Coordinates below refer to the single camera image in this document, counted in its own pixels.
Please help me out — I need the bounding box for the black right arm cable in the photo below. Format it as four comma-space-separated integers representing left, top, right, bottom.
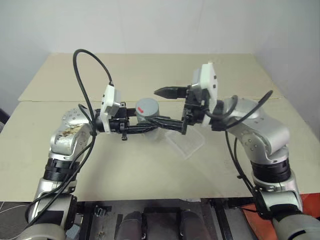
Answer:
204, 89, 275, 219

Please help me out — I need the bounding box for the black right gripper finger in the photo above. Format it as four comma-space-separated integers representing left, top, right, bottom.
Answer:
153, 86, 188, 101
147, 115, 188, 136

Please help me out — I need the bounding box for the dark rounded shape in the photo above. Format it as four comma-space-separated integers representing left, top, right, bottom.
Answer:
118, 210, 144, 240

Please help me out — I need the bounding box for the clear plastic box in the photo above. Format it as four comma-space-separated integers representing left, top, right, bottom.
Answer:
163, 122, 205, 159

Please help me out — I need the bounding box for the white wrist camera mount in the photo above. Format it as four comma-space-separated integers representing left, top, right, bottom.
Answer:
99, 84, 123, 134
190, 60, 219, 127

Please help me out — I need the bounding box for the orange sheet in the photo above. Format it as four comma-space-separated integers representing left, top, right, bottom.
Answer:
239, 192, 320, 227

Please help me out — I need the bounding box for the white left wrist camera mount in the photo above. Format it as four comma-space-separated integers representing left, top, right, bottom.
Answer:
99, 84, 123, 134

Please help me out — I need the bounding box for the black patterned mat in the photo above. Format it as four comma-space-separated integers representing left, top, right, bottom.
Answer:
0, 200, 30, 232

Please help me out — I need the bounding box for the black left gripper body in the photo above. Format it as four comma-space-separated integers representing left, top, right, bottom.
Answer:
109, 100, 131, 142

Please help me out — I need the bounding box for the clear plastic jar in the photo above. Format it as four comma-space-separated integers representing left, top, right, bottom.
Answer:
141, 127, 162, 142

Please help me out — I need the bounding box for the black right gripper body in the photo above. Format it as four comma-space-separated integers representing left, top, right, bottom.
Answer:
183, 84, 209, 127

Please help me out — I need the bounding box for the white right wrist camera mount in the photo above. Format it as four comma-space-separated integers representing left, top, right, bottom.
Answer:
190, 60, 219, 127

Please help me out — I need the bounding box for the small grey-blue block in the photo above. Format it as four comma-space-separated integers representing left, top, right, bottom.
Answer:
65, 224, 81, 239

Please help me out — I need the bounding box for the grey cylindrical container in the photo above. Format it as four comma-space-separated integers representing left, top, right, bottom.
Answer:
134, 97, 161, 124

